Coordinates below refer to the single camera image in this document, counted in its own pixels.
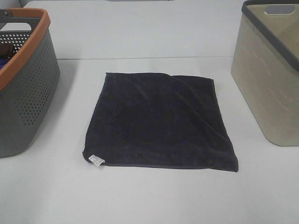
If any dark navy towel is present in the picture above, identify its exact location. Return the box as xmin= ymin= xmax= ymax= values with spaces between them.
xmin=82 ymin=72 xmax=238 ymax=172

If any beige basket grey rim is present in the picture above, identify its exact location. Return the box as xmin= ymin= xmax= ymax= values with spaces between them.
xmin=231 ymin=0 xmax=299 ymax=146

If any grey perforated basket orange rim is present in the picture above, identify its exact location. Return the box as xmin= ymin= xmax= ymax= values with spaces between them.
xmin=0 ymin=8 xmax=60 ymax=157

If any blue cloth in basket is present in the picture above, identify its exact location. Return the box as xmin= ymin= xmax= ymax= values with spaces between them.
xmin=0 ymin=58 xmax=10 ymax=70

